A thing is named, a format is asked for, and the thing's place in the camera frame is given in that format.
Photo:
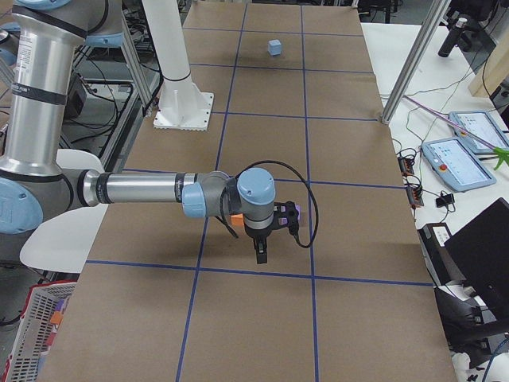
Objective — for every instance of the aluminium frame post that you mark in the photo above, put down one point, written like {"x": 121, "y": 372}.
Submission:
{"x": 433, "y": 18}

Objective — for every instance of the orange foam block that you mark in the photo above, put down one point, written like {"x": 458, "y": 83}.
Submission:
{"x": 237, "y": 220}

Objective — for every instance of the white perforated basket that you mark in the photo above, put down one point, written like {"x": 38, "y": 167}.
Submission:
{"x": 32, "y": 342}

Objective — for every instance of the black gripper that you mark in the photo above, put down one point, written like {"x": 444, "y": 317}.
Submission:
{"x": 257, "y": 235}

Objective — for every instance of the black laptop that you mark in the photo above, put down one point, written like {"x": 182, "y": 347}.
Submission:
{"x": 480, "y": 250}

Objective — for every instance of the far blue teach pendant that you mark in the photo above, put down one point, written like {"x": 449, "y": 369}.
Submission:
{"x": 481, "y": 124}

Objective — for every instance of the blue teach pendant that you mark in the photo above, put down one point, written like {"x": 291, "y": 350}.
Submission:
{"x": 481, "y": 124}
{"x": 456, "y": 165}

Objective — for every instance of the light blue foam block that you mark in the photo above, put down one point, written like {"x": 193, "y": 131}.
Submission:
{"x": 274, "y": 47}

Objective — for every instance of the near blue teach pendant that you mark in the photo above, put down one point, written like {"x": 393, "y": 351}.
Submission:
{"x": 456, "y": 165}

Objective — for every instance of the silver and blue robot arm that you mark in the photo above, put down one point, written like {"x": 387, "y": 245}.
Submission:
{"x": 34, "y": 189}

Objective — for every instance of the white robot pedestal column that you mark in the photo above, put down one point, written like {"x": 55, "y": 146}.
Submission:
{"x": 181, "y": 104}

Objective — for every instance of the grabber stick with green tip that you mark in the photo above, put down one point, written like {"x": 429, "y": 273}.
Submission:
{"x": 500, "y": 153}

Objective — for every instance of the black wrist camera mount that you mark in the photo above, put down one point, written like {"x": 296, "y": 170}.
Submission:
{"x": 286, "y": 215}

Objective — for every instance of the orange terminal connector block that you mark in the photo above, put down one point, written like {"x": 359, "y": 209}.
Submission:
{"x": 406, "y": 164}

